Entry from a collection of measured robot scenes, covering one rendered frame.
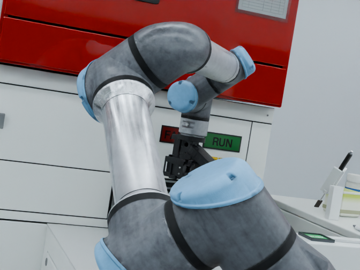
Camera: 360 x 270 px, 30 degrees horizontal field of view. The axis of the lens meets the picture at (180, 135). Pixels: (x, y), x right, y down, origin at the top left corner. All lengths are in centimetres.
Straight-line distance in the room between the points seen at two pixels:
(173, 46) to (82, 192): 72
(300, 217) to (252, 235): 90
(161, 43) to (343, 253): 57
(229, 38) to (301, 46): 188
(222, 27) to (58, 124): 52
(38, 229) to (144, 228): 92
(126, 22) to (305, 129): 214
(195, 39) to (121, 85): 17
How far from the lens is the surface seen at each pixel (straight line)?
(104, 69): 125
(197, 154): 173
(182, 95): 161
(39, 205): 183
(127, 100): 118
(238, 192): 89
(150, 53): 122
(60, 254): 162
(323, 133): 384
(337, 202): 173
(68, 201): 184
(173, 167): 175
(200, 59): 128
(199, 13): 185
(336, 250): 142
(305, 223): 178
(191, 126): 172
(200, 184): 90
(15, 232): 184
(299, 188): 381
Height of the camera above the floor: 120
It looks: 3 degrees down
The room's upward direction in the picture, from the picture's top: 9 degrees clockwise
